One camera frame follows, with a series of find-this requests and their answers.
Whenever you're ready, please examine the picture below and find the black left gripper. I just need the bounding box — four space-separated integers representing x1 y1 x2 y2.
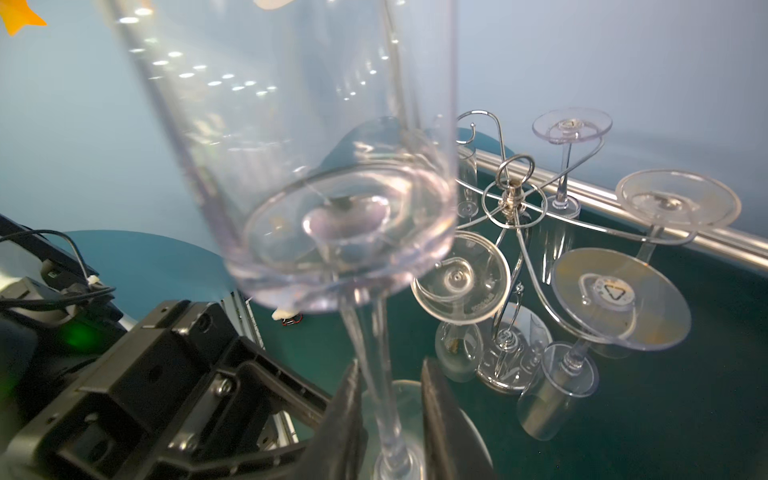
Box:
1 300 331 479

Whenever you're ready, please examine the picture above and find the chrome wine glass rack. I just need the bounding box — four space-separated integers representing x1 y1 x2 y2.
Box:
457 124 696 395

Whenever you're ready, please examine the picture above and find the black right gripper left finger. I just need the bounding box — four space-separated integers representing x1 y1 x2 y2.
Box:
289 359 367 479

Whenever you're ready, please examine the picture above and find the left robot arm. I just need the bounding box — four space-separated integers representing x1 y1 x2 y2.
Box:
1 219 330 479

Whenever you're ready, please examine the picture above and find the horizontal aluminium frame bar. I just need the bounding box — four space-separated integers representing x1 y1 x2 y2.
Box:
476 147 767 277

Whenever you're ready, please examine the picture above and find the small white plush toy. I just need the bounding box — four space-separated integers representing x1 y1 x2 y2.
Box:
271 309 303 326

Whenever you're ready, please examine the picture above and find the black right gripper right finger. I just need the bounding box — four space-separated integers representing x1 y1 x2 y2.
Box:
421 358 498 480

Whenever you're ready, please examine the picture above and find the clear flute glass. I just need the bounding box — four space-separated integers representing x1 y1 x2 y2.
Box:
615 169 742 239
517 248 692 441
411 230 511 383
101 1 459 479
532 107 613 285

